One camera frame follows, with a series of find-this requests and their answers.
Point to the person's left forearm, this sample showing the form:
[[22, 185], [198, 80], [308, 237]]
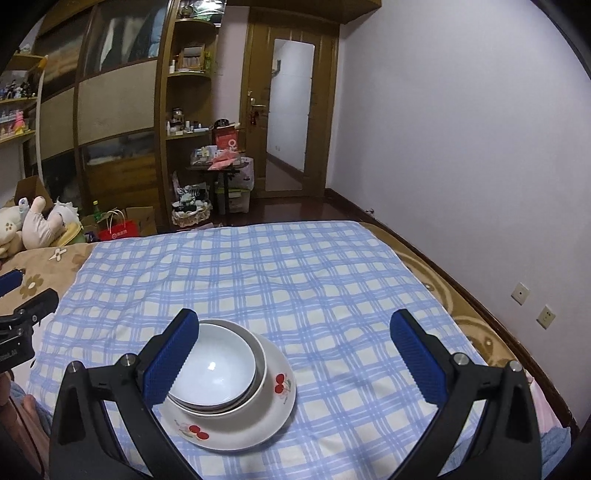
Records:
[[30, 424]]

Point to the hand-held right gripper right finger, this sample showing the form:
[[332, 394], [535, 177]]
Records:
[[418, 355]]

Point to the red paper bag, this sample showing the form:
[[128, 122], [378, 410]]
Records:
[[120, 230]]

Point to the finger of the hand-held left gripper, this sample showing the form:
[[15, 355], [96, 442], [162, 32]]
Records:
[[9, 282], [39, 302]]

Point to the green bottle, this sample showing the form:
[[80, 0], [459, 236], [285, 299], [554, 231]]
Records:
[[96, 210]]

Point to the brown patterned blanket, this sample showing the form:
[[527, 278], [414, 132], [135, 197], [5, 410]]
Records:
[[69, 263]]

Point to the large cardboard box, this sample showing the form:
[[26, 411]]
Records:
[[142, 220]]

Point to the wooden corner shelf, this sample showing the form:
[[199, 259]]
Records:
[[189, 83]]

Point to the white fluffy plush toy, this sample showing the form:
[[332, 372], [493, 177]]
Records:
[[63, 212]]

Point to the white cherry print plate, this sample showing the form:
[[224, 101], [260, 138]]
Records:
[[272, 406]]

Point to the cream plush toy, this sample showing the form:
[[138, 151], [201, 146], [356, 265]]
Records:
[[9, 226]]

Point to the black side table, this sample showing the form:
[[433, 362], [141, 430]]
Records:
[[222, 184]]

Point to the beige plush toy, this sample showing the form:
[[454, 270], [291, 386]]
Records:
[[39, 226]]

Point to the yellow wall shelf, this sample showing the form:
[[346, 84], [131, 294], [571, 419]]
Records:
[[27, 57]]

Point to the pink blanket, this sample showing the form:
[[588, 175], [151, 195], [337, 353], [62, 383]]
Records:
[[547, 406]]

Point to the blue plaid cloth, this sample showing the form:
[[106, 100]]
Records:
[[300, 277]]

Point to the wicker basket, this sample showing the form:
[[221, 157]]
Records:
[[191, 218]]

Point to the pink packets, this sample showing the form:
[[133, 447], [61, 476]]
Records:
[[226, 160]]

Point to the wooden wardrobe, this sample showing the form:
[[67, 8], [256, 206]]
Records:
[[115, 106]]

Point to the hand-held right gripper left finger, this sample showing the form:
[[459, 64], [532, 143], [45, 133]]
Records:
[[171, 360]]

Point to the dark wooden bed frame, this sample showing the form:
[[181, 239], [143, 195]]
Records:
[[443, 272]]

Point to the pile of clothes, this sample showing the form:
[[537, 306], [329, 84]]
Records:
[[191, 196]]

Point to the white antenna wall socket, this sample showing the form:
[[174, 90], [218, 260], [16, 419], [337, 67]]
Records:
[[521, 293]]

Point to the open cardboard box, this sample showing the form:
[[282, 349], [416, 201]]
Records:
[[30, 190]]

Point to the red carton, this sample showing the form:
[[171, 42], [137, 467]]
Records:
[[226, 138]]

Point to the white bowl cartoon print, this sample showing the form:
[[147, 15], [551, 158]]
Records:
[[212, 369]]

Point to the white bowl red seal print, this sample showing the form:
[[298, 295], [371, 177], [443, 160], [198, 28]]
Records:
[[261, 364]]

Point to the green yellow box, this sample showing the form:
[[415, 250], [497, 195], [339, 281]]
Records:
[[71, 235]]

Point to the white plastic storage box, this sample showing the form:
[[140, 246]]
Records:
[[239, 196]]

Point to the white power wall socket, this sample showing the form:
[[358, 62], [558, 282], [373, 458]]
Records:
[[546, 317]]

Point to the row of small figurines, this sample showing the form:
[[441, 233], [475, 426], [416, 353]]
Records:
[[18, 90]]

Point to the wooden door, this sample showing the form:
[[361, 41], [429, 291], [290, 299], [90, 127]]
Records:
[[323, 115]]

